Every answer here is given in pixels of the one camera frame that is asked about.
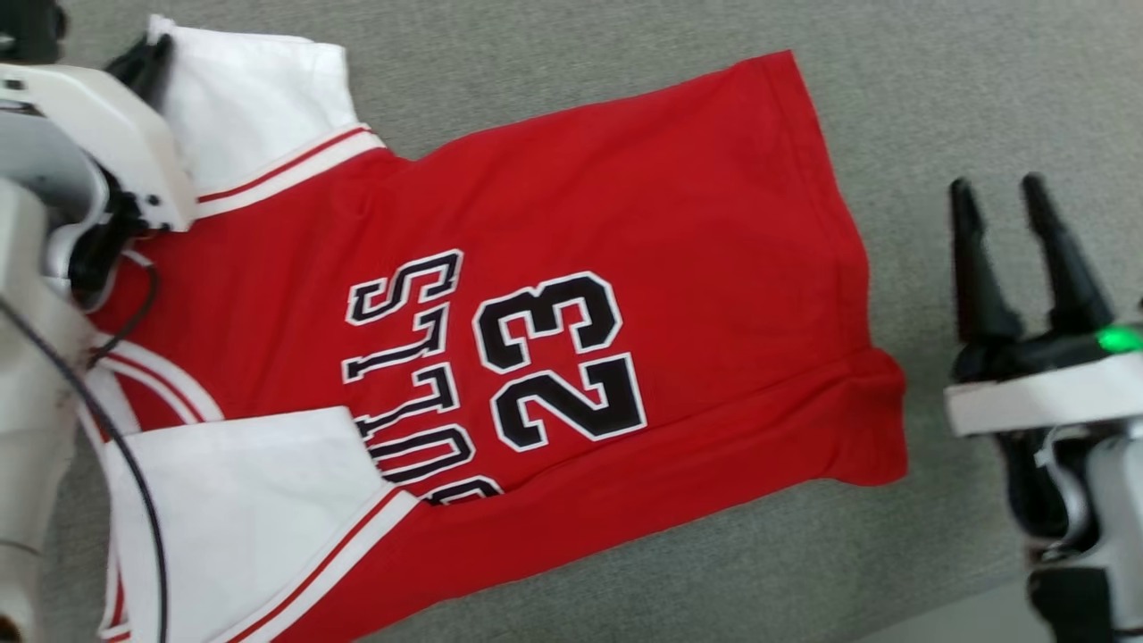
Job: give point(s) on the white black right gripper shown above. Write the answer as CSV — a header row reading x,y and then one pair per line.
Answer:
x,y
1045,397

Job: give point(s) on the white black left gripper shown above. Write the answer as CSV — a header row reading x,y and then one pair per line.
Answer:
x,y
89,134

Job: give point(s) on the red white basketball jersey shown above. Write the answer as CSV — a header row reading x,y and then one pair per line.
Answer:
x,y
670,223

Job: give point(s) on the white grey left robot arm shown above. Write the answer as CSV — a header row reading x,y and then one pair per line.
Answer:
x,y
36,402

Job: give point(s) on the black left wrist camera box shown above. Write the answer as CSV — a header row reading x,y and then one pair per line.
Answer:
x,y
31,31

